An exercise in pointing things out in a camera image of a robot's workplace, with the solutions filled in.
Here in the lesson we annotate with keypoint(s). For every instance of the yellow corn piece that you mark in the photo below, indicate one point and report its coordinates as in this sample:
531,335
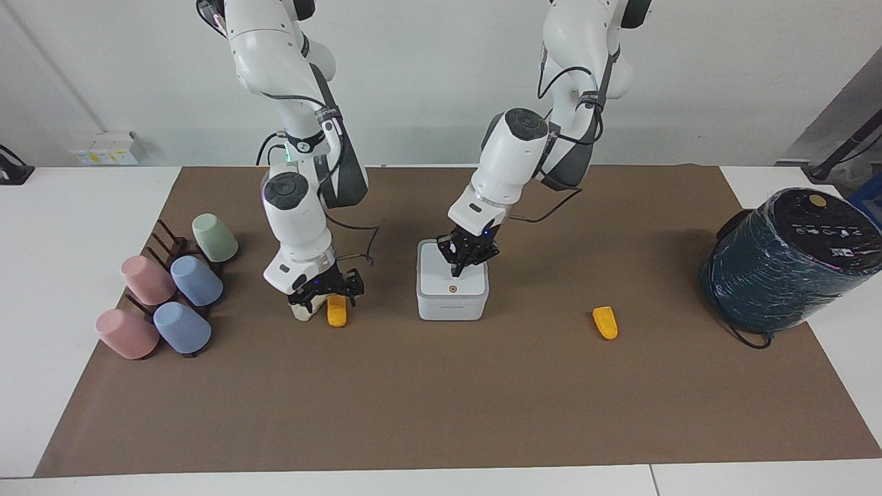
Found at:
337,313
606,324

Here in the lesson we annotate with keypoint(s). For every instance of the white square bin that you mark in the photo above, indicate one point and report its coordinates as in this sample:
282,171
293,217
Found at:
451,296

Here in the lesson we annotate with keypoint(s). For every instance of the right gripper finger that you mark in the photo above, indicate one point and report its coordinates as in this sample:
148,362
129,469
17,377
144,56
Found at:
354,279
346,296

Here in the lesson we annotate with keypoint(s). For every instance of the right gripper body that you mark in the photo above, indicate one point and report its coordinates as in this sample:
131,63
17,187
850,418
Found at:
315,286

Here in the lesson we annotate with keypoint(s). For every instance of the dark brown cup rack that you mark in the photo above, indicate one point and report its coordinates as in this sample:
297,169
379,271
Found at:
170,244

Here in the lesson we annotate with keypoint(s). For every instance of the blue cup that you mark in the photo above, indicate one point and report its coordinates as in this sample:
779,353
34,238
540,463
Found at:
182,328
197,280

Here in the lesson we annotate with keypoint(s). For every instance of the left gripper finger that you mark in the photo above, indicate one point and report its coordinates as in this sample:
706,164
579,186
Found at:
479,264
449,258

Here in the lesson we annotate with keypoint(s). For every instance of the black stand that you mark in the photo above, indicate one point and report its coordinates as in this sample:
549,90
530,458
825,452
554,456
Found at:
14,172
837,155

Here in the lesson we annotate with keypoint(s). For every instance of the green cup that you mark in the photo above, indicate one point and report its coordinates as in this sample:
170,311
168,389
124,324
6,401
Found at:
215,238

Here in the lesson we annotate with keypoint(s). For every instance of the blue box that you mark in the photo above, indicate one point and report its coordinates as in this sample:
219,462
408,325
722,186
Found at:
869,207

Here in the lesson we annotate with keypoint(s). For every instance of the pink cup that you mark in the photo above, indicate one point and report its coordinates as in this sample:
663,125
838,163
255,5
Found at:
147,279
126,334

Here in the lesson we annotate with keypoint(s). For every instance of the dark green wrapped cylinder appliance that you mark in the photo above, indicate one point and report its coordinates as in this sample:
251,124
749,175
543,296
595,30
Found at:
785,269

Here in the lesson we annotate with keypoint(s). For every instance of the white wall socket box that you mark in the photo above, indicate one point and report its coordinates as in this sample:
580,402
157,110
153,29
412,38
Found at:
107,150

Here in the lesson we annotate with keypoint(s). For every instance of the cream white trash piece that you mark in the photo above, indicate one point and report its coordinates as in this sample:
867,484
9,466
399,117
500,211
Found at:
304,311

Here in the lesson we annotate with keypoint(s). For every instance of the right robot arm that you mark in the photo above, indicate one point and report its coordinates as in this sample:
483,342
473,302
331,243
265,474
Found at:
296,213

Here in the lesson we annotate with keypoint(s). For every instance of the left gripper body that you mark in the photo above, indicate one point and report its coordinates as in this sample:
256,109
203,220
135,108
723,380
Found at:
474,242

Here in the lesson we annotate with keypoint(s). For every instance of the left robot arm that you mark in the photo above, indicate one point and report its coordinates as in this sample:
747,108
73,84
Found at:
506,158

